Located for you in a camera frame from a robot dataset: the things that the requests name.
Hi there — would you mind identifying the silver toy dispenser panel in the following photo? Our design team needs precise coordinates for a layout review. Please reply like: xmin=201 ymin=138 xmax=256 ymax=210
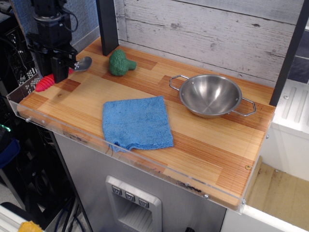
xmin=105 ymin=175 xmax=163 ymax=232

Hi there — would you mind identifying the steel bowl with handles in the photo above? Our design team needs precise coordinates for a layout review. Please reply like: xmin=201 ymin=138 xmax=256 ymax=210
xmin=169 ymin=74 xmax=256 ymax=118

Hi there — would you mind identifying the clear acrylic edge guard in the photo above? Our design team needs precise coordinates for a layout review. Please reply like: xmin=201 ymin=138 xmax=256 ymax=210
xmin=8 ymin=73 xmax=274 ymax=212

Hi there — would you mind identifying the white toy sink unit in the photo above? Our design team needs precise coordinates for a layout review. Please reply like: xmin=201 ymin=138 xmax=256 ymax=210
xmin=222 ymin=80 xmax=309 ymax=232

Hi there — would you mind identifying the black vertical post right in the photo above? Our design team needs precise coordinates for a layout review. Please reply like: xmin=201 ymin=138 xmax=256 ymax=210
xmin=269 ymin=0 xmax=309 ymax=106

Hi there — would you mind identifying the black plastic crate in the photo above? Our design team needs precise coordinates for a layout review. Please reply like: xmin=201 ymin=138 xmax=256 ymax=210
xmin=0 ymin=14 xmax=37 ymax=91

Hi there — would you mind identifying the red handled metal spoon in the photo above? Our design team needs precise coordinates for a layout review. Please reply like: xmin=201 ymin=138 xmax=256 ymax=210
xmin=35 ymin=57 xmax=92 ymax=92

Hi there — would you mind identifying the blue folded cloth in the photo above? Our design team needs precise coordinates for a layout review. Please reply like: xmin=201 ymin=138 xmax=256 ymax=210
xmin=102 ymin=96 xmax=173 ymax=152

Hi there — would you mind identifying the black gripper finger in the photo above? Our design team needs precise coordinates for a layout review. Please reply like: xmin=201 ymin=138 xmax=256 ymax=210
xmin=51 ymin=57 xmax=75 ymax=83
xmin=35 ymin=47 xmax=52 ymax=76

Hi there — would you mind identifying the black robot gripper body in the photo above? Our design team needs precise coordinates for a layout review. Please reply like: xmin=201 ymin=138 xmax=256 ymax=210
xmin=27 ymin=0 xmax=78 ymax=68

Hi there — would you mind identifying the yellow object bottom left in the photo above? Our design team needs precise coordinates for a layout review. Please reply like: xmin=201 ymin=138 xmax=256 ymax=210
xmin=18 ymin=221 xmax=43 ymax=232

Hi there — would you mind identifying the green toy broccoli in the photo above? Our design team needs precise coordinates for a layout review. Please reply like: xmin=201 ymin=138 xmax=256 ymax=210
xmin=109 ymin=49 xmax=137 ymax=76

